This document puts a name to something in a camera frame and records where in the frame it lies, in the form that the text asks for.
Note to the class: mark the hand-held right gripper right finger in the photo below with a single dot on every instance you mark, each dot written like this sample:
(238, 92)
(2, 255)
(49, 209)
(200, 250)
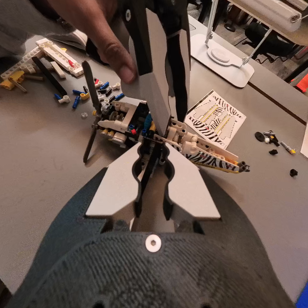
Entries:
(192, 192)

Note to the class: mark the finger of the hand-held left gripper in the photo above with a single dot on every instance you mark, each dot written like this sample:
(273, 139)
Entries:
(186, 60)
(154, 96)

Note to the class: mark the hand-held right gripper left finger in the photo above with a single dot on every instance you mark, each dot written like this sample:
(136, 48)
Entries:
(113, 192)

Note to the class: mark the white lego skid assembly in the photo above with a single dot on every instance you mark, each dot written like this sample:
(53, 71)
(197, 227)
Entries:
(148, 172)

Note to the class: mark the zebra striped lego helicopter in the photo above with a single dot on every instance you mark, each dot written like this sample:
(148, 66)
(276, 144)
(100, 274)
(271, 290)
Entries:
(204, 151)

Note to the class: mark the long black lego beam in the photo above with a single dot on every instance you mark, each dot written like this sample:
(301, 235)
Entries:
(149, 168)

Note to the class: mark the lego instruction booklet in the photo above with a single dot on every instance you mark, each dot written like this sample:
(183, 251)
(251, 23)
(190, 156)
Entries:
(74, 39)

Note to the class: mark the person's left forearm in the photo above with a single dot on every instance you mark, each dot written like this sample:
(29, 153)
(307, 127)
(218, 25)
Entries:
(24, 19)

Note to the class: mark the small grey black lego assembly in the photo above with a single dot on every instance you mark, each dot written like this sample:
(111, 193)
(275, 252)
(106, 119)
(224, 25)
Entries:
(272, 137)

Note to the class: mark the white flat lego tile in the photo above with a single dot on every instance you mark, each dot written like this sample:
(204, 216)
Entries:
(57, 69)

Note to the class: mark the white lego panel assembly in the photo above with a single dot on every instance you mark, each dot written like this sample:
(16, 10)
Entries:
(57, 56)

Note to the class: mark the small grey yellow lego piece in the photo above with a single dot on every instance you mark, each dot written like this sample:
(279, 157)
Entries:
(288, 147)

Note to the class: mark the long white lego beam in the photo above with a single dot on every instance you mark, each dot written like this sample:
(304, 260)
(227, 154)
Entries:
(21, 63)

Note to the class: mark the yellow lego panel piece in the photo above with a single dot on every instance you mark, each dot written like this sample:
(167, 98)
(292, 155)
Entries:
(12, 80)

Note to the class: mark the person's left hand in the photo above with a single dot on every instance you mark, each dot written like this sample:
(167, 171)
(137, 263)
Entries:
(96, 24)

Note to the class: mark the zebra sticker sheet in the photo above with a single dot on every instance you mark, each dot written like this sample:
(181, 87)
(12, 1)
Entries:
(216, 118)

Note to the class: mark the black office chair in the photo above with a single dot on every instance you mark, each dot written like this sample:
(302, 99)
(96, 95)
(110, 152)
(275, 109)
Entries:
(264, 41)

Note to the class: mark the small black knob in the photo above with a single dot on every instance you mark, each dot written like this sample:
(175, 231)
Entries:
(273, 151)
(293, 172)

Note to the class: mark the white lamp bar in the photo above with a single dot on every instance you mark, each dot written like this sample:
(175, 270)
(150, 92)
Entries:
(264, 12)

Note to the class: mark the orange striped cone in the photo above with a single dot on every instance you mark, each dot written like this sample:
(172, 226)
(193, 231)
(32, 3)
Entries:
(303, 84)

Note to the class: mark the white paper sheet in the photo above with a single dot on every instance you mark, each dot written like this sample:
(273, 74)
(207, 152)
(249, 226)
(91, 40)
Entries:
(305, 142)

